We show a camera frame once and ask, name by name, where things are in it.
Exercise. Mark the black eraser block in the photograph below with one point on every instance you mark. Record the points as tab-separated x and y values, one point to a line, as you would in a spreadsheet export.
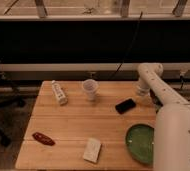
125	106

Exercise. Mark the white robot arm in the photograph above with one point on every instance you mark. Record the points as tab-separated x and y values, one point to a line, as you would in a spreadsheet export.
172	124

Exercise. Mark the white toothpaste-like carton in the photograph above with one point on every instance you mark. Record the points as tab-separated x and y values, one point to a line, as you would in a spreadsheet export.
59	93

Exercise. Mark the green round plate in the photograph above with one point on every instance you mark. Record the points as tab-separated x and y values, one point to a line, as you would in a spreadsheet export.
139	141

